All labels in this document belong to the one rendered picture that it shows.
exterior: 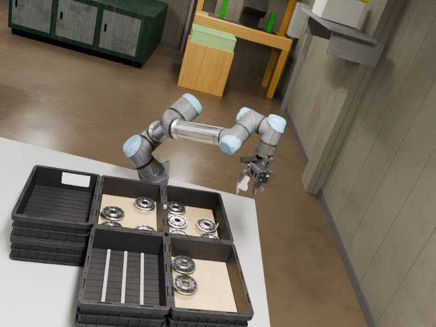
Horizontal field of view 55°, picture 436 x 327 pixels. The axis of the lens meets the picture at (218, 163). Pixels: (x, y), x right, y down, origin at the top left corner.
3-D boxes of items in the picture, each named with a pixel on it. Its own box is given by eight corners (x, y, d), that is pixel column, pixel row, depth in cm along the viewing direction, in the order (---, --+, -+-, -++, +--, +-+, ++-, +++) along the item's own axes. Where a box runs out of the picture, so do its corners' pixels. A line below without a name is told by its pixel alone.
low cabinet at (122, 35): (159, 46, 863) (169, 3, 826) (143, 71, 685) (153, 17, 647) (52, 16, 840) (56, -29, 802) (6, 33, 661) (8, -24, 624)
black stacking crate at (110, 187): (98, 195, 205) (101, 175, 200) (157, 204, 213) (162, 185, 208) (88, 248, 171) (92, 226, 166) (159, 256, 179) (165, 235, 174)
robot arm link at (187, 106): (133, 139, 231) (170, 105, 185) (151, 123, 238) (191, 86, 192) (148, 155, 233) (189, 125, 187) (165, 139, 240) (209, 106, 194)
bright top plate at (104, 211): (103, 205, 192) (103, 204, 191) (125, 209, 194) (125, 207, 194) (100, 218, 183) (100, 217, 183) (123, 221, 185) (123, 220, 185)
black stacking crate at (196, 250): (160, 256, 178) (166, 235, 174) (226, 264, 186) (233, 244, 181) (164, 334, 144) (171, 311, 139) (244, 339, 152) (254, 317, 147)
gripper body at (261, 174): (253, 183, 168) (263, 157, 163) (242, 173, 174) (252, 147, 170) (267, 184, 172) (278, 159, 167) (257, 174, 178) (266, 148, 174)
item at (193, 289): (173, 273, 165) (173, 272, 165) (198, 278, 166) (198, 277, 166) (171, 292, 156) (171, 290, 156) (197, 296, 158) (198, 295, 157)
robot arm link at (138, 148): (130, 167, 228) (115, 147, 222) (146, 152, 235) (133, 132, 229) (141, 168, 219) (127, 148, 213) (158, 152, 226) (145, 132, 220)
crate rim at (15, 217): (34, 168, 194) (34, 163, 193) (100, 178, 201) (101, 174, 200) (10, 220, 159) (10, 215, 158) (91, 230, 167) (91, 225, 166)
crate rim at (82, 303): (91, 230, 167) (91, 225, 166) (165, 239, 174) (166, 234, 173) (76, 308, 132) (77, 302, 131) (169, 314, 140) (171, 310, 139)
